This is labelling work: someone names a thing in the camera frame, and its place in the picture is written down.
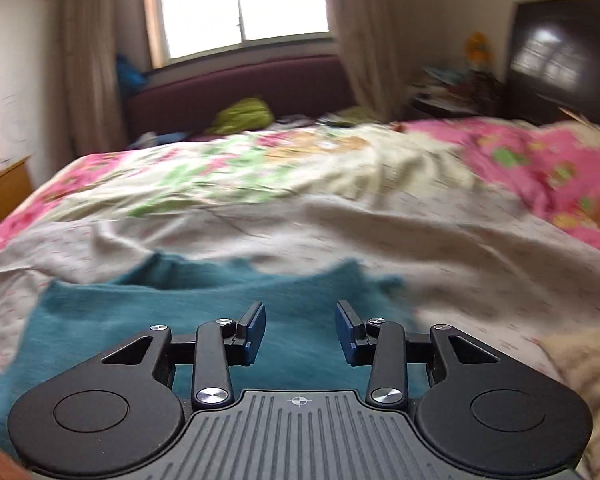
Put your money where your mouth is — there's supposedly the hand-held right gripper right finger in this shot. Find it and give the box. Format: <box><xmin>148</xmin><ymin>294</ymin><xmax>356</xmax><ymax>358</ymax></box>
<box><xmin>334</xmin><ymin>300</ymin><xmax>501</xmax><ymax>407</ymax></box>

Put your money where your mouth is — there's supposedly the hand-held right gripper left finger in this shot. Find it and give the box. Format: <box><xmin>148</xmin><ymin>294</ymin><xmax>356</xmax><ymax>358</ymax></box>
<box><xmin>100</xmin><ymin>301</ymin><xmax>267</xmax><ymax>409</ymax></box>

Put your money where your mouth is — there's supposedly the teal fuzzy sweater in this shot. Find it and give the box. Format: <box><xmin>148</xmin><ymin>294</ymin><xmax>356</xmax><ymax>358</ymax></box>
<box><xmin>0</xmin><ymin>252</ymin><xmax>431</xmax><ymax>443</ymax></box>

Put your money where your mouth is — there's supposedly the cherry print bed sheet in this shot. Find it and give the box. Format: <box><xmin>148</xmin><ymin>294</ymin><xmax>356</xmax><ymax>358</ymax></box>
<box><xmin>0</xmin><ymin>195</ymin><xmax>600</xmax><ymax>411</ymax></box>

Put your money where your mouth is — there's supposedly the green cloth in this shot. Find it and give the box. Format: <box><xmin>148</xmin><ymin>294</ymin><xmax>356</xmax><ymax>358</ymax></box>
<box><xmin>215</xmin><ymin>97</ymin><xmax>276</xmax><ymax>136</ymax></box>

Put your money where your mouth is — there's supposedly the beige striped knit sweater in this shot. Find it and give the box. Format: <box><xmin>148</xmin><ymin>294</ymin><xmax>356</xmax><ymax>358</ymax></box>
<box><xmin>537</xmin><ymin>327</ymin><xmax>600</xmax><ymax>480</ymax></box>

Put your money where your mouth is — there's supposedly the purple padded headboard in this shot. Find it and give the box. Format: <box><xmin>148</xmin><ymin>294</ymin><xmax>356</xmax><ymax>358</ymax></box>
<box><xmin>125</xmin><ymin>55</ymin><xmax>361</xmax><ymax>151</ymax></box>

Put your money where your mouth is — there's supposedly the pink floral quilt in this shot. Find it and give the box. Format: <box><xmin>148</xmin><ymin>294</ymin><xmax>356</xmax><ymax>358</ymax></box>
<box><xmin>0</xmin><ymin>117</ymin><xmax>600</xmax><ymax>271</ymax></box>

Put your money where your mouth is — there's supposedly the cluttered side table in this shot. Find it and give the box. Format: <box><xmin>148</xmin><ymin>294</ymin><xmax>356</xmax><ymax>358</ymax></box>
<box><xmin>405</xmin><ymin>65</ymin><xmax>506</xmax><ymax>121</ymax></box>

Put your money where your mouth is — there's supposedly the wooden nightstand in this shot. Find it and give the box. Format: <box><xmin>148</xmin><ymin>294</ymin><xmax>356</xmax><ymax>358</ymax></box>
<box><xmin>0</xmin><ymin>155</ymin><xmax>33</xmax><ymax>241</ymax></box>

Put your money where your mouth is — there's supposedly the blue bag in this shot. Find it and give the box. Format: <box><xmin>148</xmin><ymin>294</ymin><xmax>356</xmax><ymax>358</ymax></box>
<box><xmin>116</xmin><ymin>55</ymin><xmax>148</xmax><ymax>101</ymax></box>

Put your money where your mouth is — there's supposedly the beige curtain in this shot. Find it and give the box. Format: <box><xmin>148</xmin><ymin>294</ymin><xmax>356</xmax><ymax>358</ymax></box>
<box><xmin>60</xmin><ymin>0</ymin><xmax>131</xmax><ymax>161</ymax></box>
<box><xmin>322</xmin><ymin>0</ymin><xmax>431</xmax><ymax>121</ymax></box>

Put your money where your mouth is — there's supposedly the yellow toy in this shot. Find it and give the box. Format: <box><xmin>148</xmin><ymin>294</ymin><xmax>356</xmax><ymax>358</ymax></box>
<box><xmin>462</xmin><ymin>32</ymin><xmax>493</xmax><ymax>68</ymax></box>

